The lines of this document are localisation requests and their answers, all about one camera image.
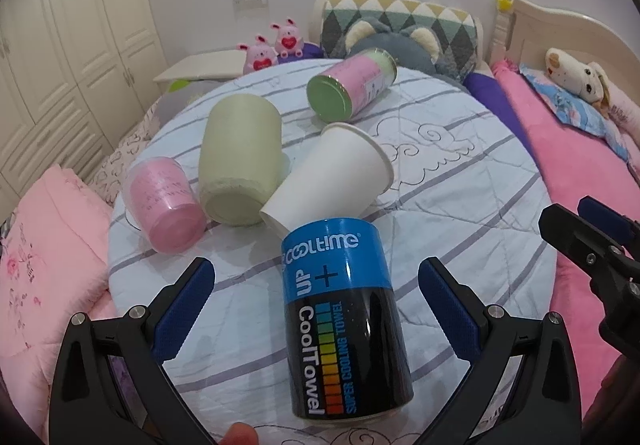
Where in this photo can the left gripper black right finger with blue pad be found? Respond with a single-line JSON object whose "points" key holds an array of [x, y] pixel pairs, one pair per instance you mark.
{"points": [[521, 386]]}

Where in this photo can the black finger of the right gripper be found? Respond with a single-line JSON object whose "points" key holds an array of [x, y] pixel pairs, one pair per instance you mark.
{"points": [[605, 245]]}

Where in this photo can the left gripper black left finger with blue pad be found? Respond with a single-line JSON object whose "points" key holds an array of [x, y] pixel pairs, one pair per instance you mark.
{"points": [[110, 386]]}

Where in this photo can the pink translucent cup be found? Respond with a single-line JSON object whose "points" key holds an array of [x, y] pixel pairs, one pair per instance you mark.
{"points": [[159, 198]]}

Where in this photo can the pale green cup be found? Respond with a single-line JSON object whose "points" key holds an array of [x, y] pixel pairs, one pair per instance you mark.
{"points": [[241, 159]]}

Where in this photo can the white paper cup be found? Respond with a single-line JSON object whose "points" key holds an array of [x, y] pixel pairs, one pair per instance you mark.
{"points": [[341, 176]]}

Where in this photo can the fingertip at bottom edge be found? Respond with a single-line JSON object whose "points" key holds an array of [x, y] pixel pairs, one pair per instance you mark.
{"points": [[240, 434]]}

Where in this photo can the pink bed blanket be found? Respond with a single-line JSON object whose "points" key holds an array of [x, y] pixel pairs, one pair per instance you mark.
{"points": [[573, 165]]}

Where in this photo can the blue floral pillow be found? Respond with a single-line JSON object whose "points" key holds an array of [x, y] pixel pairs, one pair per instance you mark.
{"points": [[574, 111]]}

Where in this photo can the pink folded quilt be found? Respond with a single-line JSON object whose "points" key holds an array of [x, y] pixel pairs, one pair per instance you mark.
{"points": [[53, 265]]}

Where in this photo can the round table striped cloth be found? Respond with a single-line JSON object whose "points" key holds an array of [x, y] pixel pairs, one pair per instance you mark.
{"points": [[465, 190]]}

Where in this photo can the white dog plush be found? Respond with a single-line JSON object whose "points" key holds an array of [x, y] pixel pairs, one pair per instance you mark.
{"points": [[588, 81]]}

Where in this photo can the blue black CoolTowel can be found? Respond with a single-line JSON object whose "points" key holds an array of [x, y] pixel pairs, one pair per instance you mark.
{"points": [[346, 352]]}

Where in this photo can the cream bed headboard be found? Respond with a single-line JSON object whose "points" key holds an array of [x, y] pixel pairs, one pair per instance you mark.
{"points": [[524, 31]]}

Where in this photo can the diamond pattern pillow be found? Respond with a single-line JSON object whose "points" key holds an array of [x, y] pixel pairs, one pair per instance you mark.
{"points": [[460, 34]]}

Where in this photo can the grey bear plush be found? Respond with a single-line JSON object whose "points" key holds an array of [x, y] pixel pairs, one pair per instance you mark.
{"points": [[414, 47]]}

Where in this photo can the pink can green lid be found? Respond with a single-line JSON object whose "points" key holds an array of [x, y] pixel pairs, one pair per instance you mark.
{"points": [[340, 93]]}

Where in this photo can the cream wardrobe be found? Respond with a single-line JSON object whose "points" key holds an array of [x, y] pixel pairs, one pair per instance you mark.
{"points": [[76, 77]]}

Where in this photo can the white small side table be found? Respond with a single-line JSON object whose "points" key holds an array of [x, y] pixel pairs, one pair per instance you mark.
{"points": [[218, 65]]}

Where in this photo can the left pink bunny plush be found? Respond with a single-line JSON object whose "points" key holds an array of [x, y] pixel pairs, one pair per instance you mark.
{"points": [[259, 55]]}

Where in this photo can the pink bunny plush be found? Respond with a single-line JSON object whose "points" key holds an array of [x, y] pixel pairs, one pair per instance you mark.
{"points": [[289, 41], [259, 55]]}

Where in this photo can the right pink bunny plush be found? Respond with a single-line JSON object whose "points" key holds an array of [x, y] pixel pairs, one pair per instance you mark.
{"points": [[289, 41]]}

